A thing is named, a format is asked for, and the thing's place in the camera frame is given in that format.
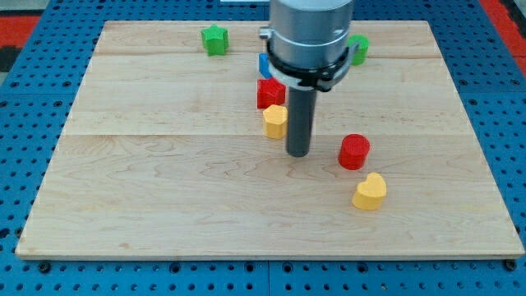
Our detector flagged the black clamp ring mount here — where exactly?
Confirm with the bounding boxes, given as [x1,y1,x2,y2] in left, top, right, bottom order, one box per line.
[265,41,358,92]

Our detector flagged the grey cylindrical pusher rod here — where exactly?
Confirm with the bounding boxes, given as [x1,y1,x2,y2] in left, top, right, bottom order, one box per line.
[286,88,316,157]

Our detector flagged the yellow hexagon block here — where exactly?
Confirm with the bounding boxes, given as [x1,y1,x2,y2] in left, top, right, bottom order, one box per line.
[262,104,288,139]

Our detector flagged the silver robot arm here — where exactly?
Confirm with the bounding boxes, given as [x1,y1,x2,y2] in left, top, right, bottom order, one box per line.
[259,0,360,157]

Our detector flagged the red circle block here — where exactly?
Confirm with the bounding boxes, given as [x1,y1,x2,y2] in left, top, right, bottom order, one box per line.
[338,134,371,170]

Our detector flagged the red cube block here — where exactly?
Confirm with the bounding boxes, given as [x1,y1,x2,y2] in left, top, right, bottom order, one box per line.
[256,78,286,109]

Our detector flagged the green cylinder block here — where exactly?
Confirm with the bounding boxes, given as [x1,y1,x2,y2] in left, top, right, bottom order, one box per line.
[348,35,369,66]

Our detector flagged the blue block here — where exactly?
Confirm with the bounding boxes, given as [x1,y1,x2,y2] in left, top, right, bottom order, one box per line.
[258,53,272,79]

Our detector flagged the yellow heart block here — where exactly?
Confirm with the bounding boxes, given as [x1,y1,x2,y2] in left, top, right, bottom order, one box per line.
[351,173,387,210]

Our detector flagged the green star block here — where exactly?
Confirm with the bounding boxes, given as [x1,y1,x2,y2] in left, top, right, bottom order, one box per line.
[201,24,229,56]

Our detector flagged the light wooden board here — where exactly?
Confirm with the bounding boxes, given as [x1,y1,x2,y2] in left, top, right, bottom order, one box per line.
[16,21,524,261]

